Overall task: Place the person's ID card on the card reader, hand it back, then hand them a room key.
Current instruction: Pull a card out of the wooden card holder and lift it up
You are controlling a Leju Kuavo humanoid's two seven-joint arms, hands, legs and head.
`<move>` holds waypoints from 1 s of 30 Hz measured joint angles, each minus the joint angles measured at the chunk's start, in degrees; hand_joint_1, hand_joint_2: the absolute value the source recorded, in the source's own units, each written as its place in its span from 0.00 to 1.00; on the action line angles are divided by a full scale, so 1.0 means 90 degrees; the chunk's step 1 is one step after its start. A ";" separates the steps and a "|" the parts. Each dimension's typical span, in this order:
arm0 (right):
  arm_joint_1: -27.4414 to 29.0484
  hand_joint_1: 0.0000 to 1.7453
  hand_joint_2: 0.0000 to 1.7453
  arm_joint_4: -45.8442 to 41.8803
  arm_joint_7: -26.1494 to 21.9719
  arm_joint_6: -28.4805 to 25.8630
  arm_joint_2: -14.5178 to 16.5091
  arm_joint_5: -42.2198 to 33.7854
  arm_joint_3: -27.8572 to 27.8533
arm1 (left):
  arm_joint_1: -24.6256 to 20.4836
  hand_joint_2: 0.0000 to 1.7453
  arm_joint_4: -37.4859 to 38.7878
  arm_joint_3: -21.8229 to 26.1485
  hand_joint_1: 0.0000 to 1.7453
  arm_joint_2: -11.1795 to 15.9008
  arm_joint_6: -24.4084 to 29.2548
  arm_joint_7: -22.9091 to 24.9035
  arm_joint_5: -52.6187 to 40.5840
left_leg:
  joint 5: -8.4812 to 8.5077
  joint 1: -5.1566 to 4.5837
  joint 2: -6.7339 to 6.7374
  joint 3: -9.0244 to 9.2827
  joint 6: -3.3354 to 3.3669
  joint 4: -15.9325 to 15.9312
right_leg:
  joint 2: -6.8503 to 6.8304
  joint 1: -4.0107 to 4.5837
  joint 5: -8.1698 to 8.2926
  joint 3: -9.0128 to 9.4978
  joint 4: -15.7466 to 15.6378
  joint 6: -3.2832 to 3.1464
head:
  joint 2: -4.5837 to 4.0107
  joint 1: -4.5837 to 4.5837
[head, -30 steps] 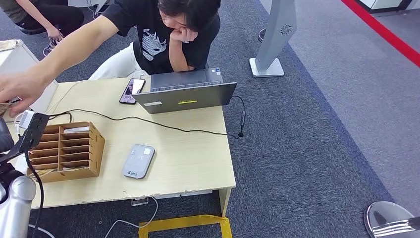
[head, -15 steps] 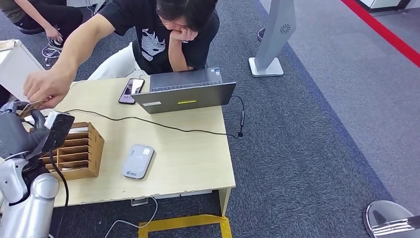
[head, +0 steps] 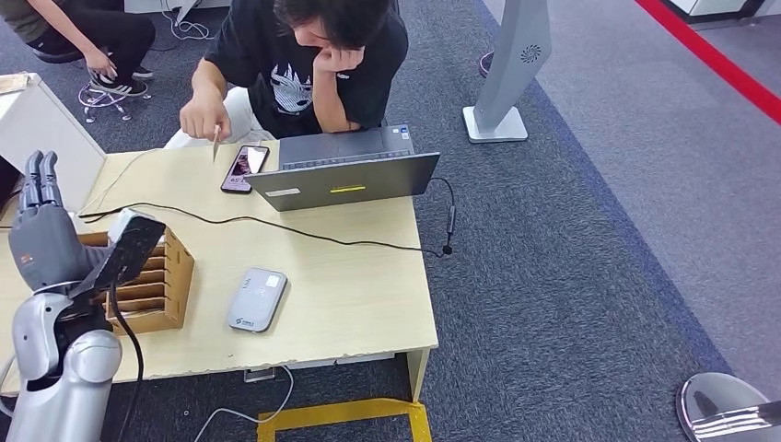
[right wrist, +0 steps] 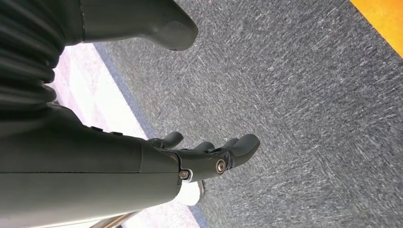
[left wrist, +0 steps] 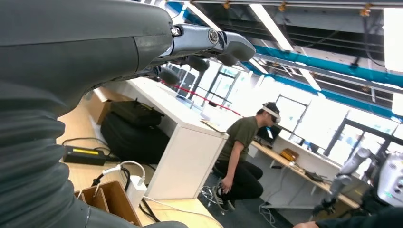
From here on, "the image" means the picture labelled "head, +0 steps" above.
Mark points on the seated person's left hand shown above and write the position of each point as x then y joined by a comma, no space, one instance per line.
338,59

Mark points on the robot left hand grey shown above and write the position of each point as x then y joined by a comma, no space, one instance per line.
49,250

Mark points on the seated person's right hand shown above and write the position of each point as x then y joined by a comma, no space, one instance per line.
204,116

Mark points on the crouching person's hand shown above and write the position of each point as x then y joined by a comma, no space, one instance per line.
100,62

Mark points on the printed ID card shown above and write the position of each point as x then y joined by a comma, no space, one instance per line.
216,143

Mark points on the seated person's right forearm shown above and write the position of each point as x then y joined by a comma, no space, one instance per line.
207,82

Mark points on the robot right arm silver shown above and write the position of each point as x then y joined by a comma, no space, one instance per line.
717,393

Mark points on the seated person's left forearm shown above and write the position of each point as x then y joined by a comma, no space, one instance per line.
332,104

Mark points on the crouching person's forearm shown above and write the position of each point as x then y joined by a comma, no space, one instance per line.
67,27

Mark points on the crouching person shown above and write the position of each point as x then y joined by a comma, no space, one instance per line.
110,30

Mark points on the seated person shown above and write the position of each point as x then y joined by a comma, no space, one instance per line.
256,55

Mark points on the wooden card rack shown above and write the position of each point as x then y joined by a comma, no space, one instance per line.
180,280

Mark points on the grey card reader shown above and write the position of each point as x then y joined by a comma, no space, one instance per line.
256,302

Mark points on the chrome stool base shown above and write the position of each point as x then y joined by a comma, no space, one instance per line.
96,99

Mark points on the black smartphone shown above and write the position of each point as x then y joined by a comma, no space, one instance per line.
241,174

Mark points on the white furniture edge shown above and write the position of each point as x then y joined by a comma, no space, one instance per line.
149,5

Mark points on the white monitor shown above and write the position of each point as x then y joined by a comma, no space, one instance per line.
55,131

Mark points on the beige flat piece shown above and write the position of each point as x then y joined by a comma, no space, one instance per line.
13,83

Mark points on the grey laptop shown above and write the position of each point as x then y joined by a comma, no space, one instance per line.
345,183

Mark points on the dark shoe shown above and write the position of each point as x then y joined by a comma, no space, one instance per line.
486,64

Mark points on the grey kiosk stand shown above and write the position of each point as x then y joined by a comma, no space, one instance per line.
509,73

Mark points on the desk side panel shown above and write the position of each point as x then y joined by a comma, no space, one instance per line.
418,374

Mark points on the yellow floor tape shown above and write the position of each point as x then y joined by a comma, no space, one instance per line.
341,412

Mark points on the white cabinet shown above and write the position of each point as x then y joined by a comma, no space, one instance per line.
717,6

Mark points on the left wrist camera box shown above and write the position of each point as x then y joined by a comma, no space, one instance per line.
131,244

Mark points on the clear plastic bracket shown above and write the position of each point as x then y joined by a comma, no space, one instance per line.
260,374

